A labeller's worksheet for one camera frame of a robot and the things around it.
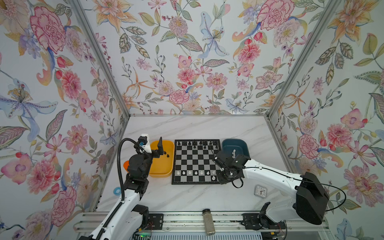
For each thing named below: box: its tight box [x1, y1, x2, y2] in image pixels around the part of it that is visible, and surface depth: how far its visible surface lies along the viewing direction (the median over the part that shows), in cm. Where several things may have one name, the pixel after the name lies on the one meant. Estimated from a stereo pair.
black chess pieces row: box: [177, 139, 219, 149], surface depth 103 cm
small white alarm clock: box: [254, 184, 268, 199], surface depth 84 cm
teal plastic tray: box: [221, 138, 251, 159], surface depth 101 cm
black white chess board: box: [171, 139, 222, 185], surface depth 95 cm
